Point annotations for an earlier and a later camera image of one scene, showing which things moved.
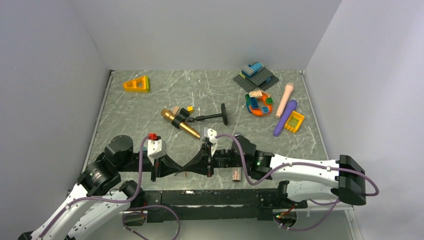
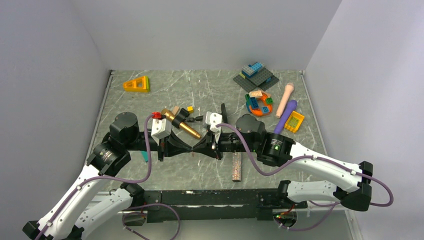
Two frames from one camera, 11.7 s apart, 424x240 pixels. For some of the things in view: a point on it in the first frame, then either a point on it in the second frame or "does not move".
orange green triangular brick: (141, 84) does not move
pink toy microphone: (289, 87) does not move
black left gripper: (164, 166) -> (171, 146)
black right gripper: (199, 163) -> (205, 146)
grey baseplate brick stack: (254, 75) does not move
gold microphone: (170, 115) does not move
